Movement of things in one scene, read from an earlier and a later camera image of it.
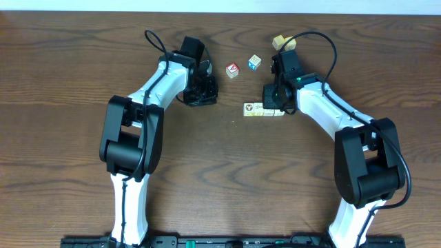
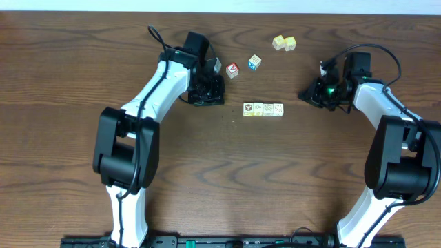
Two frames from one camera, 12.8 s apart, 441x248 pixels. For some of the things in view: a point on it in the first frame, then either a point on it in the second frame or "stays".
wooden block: (269, 112) stays
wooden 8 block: (278, 113) stays
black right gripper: (269, 102) to (312, 94)
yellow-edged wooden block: (258, 109) stays
